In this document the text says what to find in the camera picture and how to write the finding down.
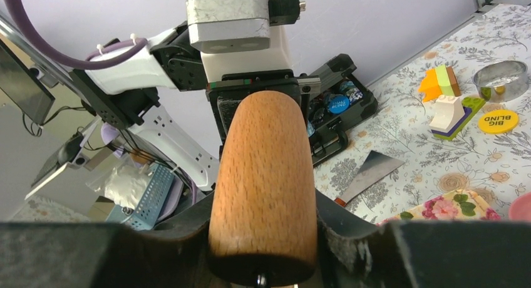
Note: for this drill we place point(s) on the metal scraper red handle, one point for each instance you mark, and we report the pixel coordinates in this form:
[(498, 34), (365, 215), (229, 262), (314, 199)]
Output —
[(375, 167)]

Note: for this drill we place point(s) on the floral cutting board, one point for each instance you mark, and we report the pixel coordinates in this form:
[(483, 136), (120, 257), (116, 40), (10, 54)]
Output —
[(456, 205)]

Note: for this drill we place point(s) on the yellow round token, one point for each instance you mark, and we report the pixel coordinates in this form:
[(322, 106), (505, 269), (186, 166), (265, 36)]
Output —
[(498, 122)]

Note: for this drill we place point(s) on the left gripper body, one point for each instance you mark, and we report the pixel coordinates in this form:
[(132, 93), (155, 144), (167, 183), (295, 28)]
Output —
[(183, 65)]

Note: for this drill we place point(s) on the pink plastic tray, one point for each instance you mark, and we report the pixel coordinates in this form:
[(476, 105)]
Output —
[(519, 210)]

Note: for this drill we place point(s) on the orange green toy block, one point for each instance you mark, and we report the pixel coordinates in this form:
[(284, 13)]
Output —
[(438, 81)]

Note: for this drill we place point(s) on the wooden double-ended roller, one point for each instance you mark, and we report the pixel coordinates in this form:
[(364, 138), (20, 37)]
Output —
[(263, 225)]

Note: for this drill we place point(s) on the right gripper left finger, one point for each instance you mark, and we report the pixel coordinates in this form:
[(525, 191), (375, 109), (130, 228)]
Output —
[(108, 254)]

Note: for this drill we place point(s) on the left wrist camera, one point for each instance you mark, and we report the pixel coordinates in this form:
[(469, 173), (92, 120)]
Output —
[(229, 26)]

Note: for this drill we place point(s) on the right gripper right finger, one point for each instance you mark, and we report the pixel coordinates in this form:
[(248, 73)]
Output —
[(420, 253)]

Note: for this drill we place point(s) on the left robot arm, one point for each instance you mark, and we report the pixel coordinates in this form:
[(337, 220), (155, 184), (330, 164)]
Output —
[(125, 96)]

